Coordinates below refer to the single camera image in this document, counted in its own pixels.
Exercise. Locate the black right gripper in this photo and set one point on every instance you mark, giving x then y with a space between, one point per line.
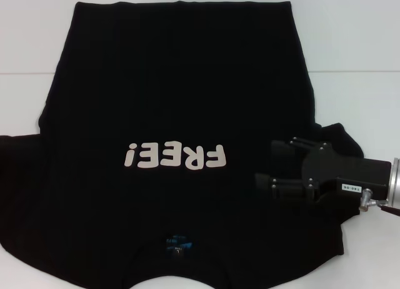
343 173

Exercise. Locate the black shirt with FREE print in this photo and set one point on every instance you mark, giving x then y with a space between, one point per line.
175 98

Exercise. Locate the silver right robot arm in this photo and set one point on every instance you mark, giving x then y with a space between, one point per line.
395 182

